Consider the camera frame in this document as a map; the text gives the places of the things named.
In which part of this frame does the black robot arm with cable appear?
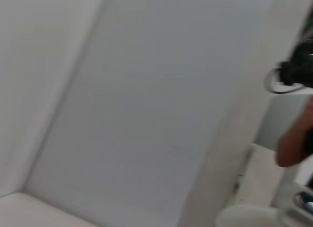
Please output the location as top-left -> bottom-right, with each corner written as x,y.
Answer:
263,37 -> 313,94

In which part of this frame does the bare person forearm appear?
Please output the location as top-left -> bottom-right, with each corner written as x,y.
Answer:
274,94 -> 313,168

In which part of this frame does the white round object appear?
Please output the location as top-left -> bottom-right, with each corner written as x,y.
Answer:
216,203 -> 282,227

